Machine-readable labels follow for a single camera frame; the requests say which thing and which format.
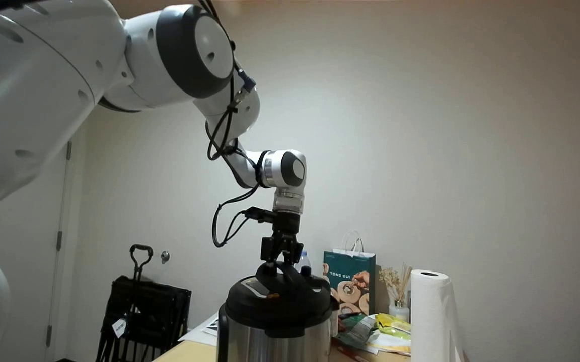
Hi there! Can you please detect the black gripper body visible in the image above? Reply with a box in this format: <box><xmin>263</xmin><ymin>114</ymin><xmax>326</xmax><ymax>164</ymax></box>
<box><xmin>259</xmin><ymin>213</ymin><xmax>306</xmax><ymax>261</ymax></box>

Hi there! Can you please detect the stainless steel cooker body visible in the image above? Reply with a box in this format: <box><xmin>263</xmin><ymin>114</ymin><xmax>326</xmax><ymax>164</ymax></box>
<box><xmin>214</xmin><ymin>304</ymin><xmax>335</xmax><ymax>362</ymax></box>

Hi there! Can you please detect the clear water bottle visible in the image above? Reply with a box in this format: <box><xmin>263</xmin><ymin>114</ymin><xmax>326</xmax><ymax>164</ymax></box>
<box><xmin>297</xmin><ymin>250</ymin><xmax>314</xmax><ymax>276</ymax></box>

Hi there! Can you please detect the green gift bag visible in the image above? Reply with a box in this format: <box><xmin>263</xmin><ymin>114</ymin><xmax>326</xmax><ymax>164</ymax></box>
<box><xmin>319</xmin><ymin>238</ymin><xmax>379</xmax><ymax>317</ymax></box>

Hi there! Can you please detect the black white checkerboard panel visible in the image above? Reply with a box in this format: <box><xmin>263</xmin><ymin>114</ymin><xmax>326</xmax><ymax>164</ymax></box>
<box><xmin>200</xmin><ymin>313</ymin><xmax>221</xmax><ymax>336</ymax></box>

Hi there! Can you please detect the white flat board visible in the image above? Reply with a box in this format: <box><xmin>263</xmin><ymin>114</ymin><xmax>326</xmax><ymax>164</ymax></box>
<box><xmin>178</xmin><ymin>309</ymin><xmax>223</xmax><ymax>353</ymax></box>

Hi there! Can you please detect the jar with dried sticks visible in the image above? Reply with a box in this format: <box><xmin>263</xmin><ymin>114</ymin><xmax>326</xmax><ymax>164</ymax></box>
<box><xmin>377</xmin><ymin>263</ymin><xmax>415</xmax><ymax>326</ymax></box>

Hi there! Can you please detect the yellow snack packet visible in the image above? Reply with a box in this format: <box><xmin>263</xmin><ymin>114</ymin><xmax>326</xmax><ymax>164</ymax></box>
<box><xmin>371</xmin><ymin>311</ymin><xmax>415</xmax><ymax>343</ymax></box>

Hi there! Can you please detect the black folding cart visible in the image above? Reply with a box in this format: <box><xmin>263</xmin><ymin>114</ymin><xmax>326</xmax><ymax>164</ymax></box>
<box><xmin>94</xmin><ymin>243</ymin><xmax>193</xmax><ymax>362</ymax></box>

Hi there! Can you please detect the white paper towel roll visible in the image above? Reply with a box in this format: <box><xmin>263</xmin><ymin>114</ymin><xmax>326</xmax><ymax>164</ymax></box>
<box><xmin>406</xmin><ymin>268</ymin><xmax>471</xmax><ymax>362</ymax></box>

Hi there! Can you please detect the white cart tag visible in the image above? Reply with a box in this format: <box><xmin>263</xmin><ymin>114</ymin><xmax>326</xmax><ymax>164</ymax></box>
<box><xmin>110</xmin><ymin>316</ymin><xmax>130</xmax><ymax>340</ymax></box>

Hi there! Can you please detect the white door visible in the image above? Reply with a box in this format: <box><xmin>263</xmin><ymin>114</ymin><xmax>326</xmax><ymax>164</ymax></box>
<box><xmin>0</xmin><ymin>126</ymin><xmax>83</xmax><ymax>362</ymax></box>

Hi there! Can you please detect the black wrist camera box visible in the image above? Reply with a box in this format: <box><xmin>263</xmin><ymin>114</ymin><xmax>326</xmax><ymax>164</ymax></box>
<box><xmin>244</xmin><ymin>205</ymin><xmax>279</xmax><ymax>228</ymax></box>

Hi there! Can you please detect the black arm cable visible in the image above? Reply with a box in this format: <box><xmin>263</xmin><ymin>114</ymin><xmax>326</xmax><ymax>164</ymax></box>
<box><xmin>196</xmin><ymin>0</ymin><xmax>277</xmax><ymax>250</ymax></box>

